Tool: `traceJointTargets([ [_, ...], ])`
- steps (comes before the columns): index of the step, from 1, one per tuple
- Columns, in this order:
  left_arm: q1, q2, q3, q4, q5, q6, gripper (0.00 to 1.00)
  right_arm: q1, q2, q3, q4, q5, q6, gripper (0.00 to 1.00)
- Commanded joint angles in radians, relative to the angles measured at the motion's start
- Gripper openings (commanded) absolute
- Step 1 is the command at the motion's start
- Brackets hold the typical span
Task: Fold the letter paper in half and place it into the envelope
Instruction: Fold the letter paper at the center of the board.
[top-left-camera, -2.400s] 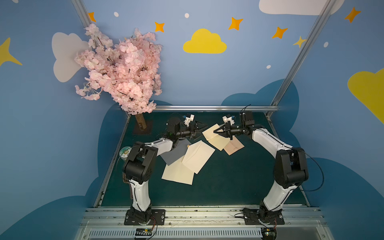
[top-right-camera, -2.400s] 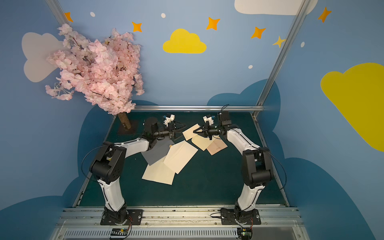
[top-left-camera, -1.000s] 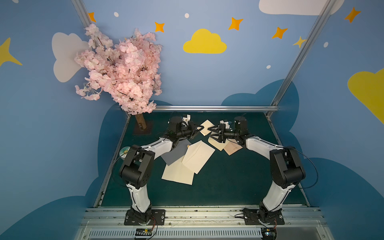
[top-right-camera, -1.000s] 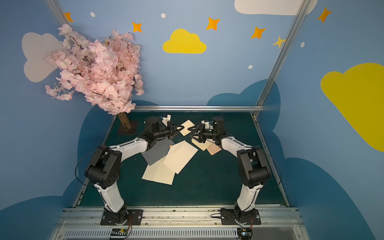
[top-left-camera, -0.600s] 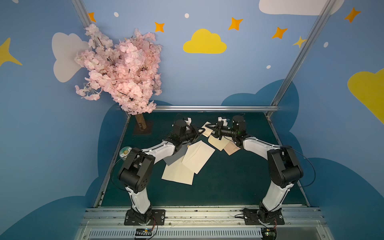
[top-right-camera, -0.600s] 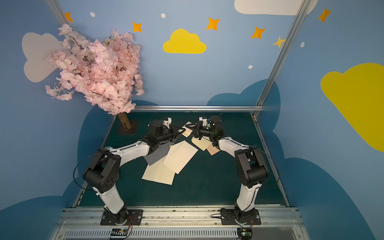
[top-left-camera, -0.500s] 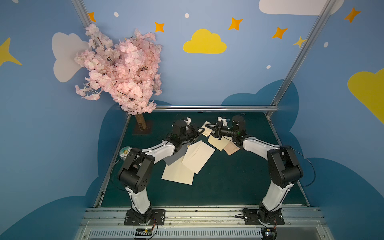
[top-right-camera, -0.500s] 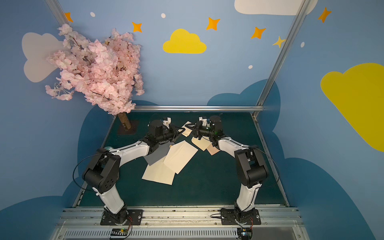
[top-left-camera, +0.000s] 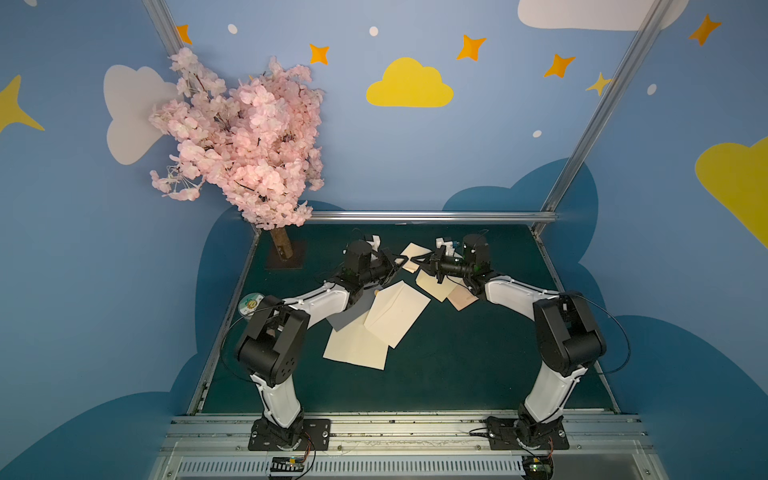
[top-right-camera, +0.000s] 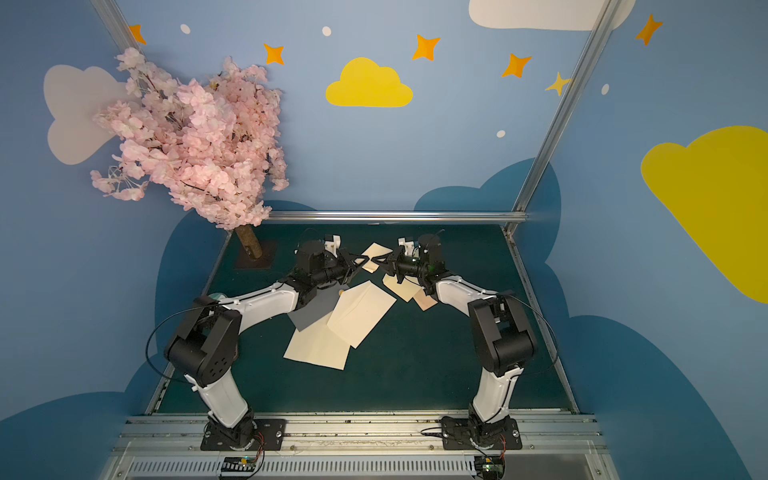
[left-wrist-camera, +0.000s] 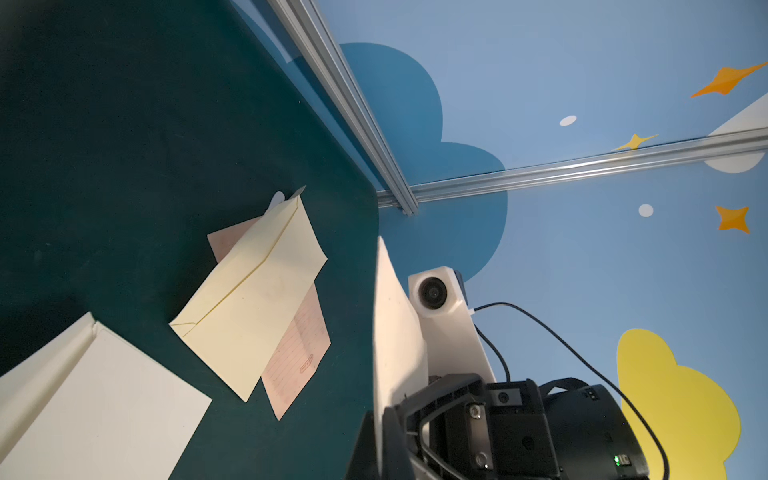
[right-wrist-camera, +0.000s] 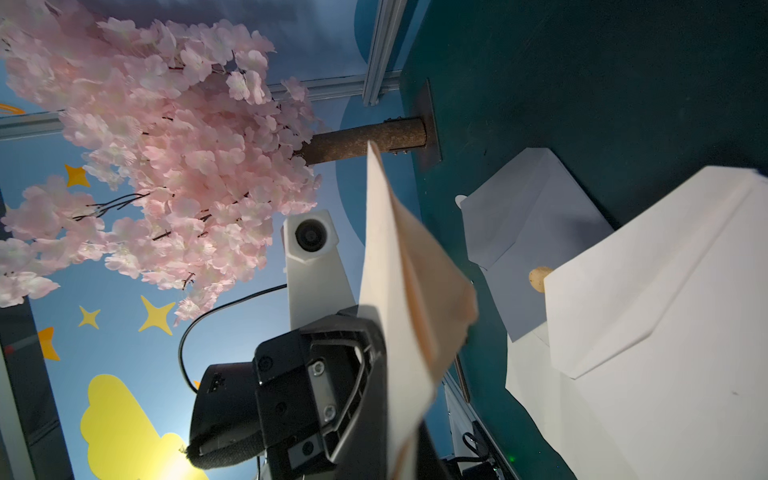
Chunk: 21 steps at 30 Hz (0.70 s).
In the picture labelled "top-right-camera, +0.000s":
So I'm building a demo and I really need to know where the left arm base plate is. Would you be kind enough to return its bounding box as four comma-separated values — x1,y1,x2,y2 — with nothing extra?
200,416,287,452

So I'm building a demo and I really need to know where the green circuit board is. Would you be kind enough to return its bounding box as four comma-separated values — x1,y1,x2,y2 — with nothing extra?
474,456,505,480
218,456,264,479

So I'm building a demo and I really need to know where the aluminium back frame rail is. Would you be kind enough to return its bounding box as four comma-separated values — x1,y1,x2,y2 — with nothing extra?
267,210,527,224

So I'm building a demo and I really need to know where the aluminium left corner post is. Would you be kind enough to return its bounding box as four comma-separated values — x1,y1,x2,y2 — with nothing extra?
90,0,141,52

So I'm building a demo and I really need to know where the aluminium corner post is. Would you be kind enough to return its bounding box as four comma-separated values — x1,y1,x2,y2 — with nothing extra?
90,0,141,52
504,0,624,240

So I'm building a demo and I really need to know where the aluminium front rail platform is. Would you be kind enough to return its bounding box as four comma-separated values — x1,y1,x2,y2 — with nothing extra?
100,409,619,479

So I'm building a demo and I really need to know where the dark metal tree base plate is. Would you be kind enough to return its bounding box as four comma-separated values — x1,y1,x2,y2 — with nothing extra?
233,239,279,271

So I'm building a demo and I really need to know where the white envelope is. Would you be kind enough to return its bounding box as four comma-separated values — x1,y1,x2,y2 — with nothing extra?
328,281,396,348

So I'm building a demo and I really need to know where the left green circuit board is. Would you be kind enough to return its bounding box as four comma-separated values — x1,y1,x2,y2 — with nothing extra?
218,456,264,479

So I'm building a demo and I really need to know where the brown artificial tree trunk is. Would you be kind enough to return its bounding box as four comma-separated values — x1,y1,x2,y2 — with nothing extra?
234,225,263,261

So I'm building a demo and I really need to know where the cream envelope far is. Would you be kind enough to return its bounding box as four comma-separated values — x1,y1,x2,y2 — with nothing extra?
363,243,421,302

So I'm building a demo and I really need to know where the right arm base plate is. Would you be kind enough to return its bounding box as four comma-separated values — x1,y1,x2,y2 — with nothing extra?
440,416,523,451

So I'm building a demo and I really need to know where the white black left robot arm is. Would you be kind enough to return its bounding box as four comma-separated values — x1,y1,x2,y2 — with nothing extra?
164,235,370,451

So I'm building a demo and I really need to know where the pink cherry blossom tree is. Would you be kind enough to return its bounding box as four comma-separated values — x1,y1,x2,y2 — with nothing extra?
90,48,289,231

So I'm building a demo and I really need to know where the aluminium right corner post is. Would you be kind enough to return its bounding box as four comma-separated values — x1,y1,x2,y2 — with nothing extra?
504,0,624,240

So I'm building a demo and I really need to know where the cream paper sheet near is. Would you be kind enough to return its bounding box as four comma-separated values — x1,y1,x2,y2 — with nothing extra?
283,313,351,370

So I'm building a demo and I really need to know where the right green circuit board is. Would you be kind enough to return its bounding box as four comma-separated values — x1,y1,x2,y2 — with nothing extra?
474,456,505,480

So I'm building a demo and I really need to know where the grey envelope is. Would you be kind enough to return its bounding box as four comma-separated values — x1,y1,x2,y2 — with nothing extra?
288,285,348,331

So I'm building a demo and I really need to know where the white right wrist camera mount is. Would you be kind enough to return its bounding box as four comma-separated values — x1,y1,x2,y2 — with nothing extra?
398,237,418,257

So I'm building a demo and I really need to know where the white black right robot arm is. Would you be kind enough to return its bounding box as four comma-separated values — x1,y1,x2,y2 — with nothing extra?
371,234,538,450

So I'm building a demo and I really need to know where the pink lined letter paper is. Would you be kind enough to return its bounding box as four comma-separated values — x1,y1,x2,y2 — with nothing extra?
413,290,438,311

